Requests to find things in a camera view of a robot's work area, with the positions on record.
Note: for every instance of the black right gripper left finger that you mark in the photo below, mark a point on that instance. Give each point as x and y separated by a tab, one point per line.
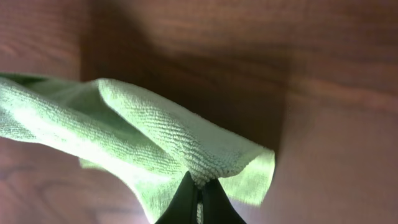
183	207

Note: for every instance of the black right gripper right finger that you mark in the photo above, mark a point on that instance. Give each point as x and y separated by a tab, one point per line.
217	208

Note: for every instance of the light green cloth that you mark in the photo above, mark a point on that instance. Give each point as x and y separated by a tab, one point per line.
142	138

